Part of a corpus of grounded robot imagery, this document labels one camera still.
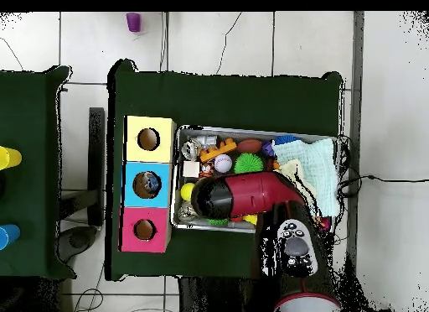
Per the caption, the crushed clear plastic bottle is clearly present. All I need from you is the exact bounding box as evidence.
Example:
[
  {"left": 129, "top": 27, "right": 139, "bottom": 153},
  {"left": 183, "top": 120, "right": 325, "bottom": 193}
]
[{"left": 132, "top": 171, "right": 163, "bottom": 199}]

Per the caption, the cream knitted cloth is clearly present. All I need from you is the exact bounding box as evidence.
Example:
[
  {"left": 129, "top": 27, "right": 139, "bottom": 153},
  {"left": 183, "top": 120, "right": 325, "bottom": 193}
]
[{"left": 279, "top": 159, "right": 318, "bottom": 199}]

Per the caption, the light blue knitted cloth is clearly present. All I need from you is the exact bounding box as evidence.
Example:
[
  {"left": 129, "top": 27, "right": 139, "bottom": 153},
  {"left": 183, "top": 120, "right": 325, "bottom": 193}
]
[{"left": 272, "top": 138, "right": 340, "bottom": 218}]

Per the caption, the shallow mesh bin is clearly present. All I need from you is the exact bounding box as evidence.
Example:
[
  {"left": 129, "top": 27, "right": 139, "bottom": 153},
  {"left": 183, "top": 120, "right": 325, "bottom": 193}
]
[{"left": 169, "top": 125, "right": 339, "bottom": 239}]

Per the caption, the wooden box with three holes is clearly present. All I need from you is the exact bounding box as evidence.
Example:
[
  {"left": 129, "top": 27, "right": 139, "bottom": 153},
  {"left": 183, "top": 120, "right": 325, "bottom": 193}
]
[{"left": 118, "top": 115, "right": 177, "bottom": 253}]

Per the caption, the white baseball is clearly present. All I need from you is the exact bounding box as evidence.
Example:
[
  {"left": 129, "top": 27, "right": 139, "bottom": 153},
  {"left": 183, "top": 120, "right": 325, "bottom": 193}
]
[{"left": 213, "top": 153, "right": 233, "bottom": 174}]

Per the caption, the orange plastic block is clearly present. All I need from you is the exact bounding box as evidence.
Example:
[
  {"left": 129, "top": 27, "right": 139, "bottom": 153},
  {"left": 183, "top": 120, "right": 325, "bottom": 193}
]
[{"left": 199, "top": 138, "right": 237, "bottom": 163}]

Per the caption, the wooden cube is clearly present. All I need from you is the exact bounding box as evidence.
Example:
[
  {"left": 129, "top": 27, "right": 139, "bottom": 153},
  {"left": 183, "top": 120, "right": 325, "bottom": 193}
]
[{"left": 183, "top": 160, "right": 201, "bottom": 178}]

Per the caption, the crushed silver can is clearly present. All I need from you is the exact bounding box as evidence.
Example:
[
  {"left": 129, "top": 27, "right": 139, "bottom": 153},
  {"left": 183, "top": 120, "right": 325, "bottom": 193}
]
[{"left": 180, "top": 138, "right": 203, "bottom": 160}]

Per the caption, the green spiky ball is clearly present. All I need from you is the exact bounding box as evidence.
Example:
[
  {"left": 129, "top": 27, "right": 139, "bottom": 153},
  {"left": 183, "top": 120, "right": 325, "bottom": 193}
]
[{"left": 233, "top": 153, "right": 265, "bottom": 174}]

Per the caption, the yellow ball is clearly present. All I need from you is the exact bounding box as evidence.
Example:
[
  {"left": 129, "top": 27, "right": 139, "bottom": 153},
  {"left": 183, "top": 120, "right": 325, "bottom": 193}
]
[{"left": 180, "top": 182, "right": 196, "bottom": 202}]

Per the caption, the brown toy football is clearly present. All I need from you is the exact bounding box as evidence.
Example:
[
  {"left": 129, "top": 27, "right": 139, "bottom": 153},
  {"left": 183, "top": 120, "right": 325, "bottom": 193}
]
[{"left": 236, "top": 138, "right": 263, "bottom": 154}]

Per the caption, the round printed tin can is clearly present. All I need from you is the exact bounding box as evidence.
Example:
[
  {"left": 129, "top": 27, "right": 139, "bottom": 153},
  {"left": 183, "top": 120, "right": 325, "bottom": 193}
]
[{"left": 177, "top": 202, "right": 199, "bottom": 224}]

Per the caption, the dark green tablecloth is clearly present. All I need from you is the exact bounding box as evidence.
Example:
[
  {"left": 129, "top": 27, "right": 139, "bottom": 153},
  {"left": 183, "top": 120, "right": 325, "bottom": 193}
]
[
  {"left": 106, "top": 58, "right": 344, "bottom": 288},
  {"left": 0, "top": 65, "right": 77, "bottom": 281}
]

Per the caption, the black upright stand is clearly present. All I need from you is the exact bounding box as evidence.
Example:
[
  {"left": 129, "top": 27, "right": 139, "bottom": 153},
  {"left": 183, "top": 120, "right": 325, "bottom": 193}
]
[{"left": 59, "top": 107, "right": 106, "bottom": 227}]

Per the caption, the dark grey oval pad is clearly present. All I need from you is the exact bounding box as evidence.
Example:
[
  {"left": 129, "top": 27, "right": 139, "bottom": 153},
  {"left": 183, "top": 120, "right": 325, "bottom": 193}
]
[{"left": 57, "top": 225, "right": 99, "bottom": 263}]

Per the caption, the purple cup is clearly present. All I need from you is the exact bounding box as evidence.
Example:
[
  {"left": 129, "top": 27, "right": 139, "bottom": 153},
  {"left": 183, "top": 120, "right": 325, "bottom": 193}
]
[{"left": 126, "top": 12, "right": 142, "bottom": 34}]

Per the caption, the yellow cup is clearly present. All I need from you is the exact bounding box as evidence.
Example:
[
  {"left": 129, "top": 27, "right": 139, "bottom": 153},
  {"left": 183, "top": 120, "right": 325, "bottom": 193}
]
[{"left": 0, "top": 145, "right": 23, "bottom": 171}]

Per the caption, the blue cup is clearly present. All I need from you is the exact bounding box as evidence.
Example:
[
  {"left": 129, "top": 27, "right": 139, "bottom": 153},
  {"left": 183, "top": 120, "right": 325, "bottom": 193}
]
[{"left": 0, "top": 223, "right": 22, "bottom": 251}]

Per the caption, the black cable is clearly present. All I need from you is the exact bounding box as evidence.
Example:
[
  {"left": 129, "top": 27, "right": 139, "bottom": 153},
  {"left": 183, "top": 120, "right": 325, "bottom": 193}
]
[{"left": 336, "top": 133, "right": 429, "bottom": 199}]

